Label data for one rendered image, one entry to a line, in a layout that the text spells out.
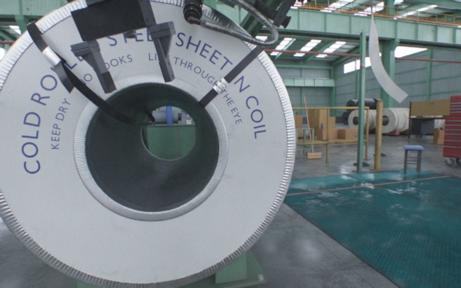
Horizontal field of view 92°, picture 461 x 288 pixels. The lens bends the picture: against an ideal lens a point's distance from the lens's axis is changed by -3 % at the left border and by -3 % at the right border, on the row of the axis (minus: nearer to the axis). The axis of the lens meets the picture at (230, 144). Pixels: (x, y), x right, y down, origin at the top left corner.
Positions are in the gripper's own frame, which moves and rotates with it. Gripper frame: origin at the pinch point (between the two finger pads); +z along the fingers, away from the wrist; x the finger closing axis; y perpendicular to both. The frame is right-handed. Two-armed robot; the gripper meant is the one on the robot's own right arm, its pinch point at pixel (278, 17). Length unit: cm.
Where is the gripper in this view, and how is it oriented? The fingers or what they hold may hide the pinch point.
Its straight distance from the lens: 90.1
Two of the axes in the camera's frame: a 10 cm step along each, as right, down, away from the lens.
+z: -3.8, 5.9, 7.1
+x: 1.8, -7.1, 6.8
